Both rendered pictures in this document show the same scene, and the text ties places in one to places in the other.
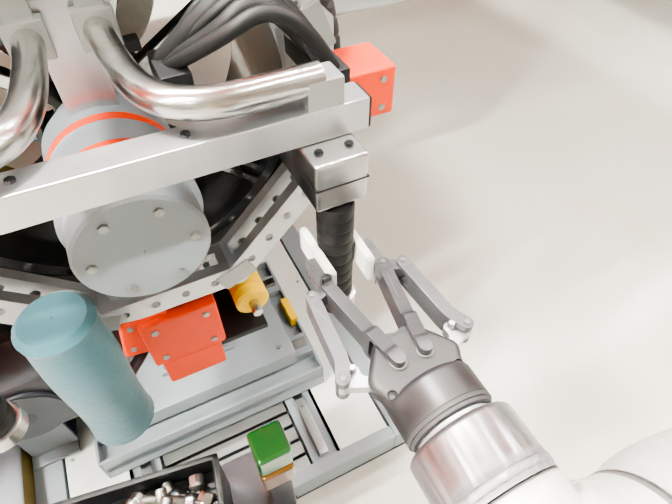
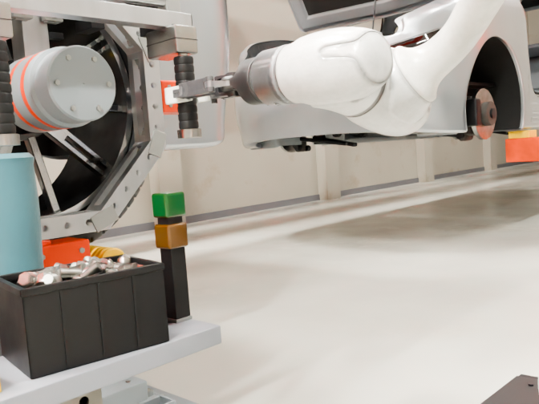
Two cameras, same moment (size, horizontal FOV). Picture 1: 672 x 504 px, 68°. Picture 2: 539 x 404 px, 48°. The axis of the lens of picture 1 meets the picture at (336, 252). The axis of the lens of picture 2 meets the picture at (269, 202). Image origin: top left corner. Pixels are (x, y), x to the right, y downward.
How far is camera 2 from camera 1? 93 cm
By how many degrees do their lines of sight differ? 46
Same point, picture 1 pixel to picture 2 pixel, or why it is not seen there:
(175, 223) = (100, 70)
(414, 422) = (247, 66)
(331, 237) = (184, 73)
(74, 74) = (34, 35)
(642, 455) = not seen: hidden behind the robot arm
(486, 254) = (301, 363)
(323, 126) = (173, 19)
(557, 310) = (377, 375)
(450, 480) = (266, 55)
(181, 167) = (117, 12)
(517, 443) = not seen: hidden behind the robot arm
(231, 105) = not seen: outside the picture
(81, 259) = (54, 73)
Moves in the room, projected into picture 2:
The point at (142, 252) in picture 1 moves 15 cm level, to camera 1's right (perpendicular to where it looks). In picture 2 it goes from (82, 83) to (170, 81)
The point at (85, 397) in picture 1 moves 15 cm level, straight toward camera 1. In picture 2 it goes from (18, 219) to (95, 216)
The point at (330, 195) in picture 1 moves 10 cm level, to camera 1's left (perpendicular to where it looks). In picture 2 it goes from (182, 42) to (124, 42)
